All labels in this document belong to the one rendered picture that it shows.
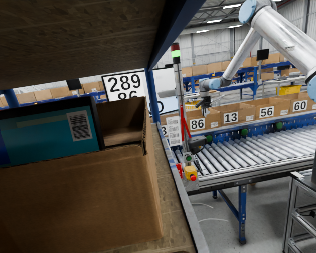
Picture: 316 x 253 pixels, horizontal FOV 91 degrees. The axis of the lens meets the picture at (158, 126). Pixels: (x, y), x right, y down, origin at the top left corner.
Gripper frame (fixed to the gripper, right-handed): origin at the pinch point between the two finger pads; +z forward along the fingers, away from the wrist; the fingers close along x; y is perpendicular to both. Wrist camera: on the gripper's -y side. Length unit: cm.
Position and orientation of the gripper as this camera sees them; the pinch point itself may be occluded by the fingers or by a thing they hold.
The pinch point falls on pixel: (203, 116)
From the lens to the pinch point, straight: 166.3
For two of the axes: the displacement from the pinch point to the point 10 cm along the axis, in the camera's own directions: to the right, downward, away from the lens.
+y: 9.8, -1.7, 0.5
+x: -0.9, -2.8, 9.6
